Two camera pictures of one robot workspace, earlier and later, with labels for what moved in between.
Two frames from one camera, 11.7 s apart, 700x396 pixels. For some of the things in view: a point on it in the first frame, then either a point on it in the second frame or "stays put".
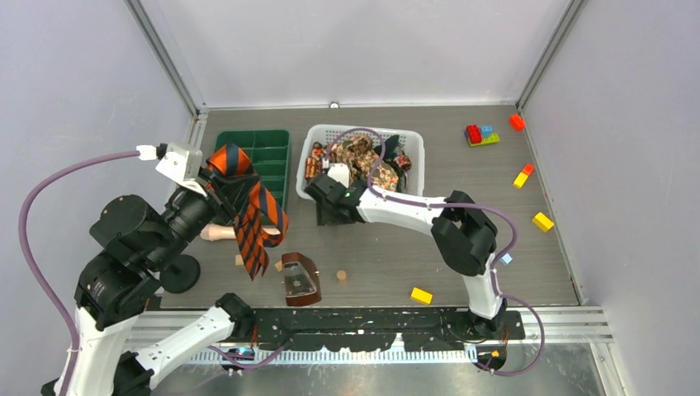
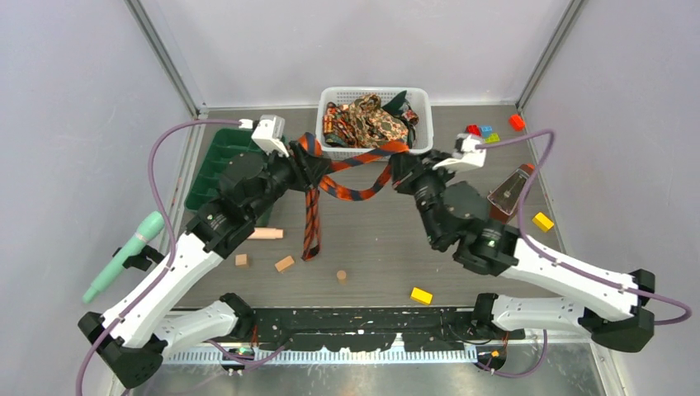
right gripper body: (327, 215) to (423, 181)
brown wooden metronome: (301, 280) to (503, 200)
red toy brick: (517, 122) stays put
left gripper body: (219, 199) to (282, 173)
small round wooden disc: (341, 275) stays put
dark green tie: (391, 143) to (394, 105)
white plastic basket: (411, 140) to (419, 100)
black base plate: (412, 328) stays put
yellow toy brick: (422, 296) stays put
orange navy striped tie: (261, 220) to (312, 232)
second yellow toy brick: (542, 222) stays put
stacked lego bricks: (482, 135) stays put
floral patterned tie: (361, 156) to (361, 122)
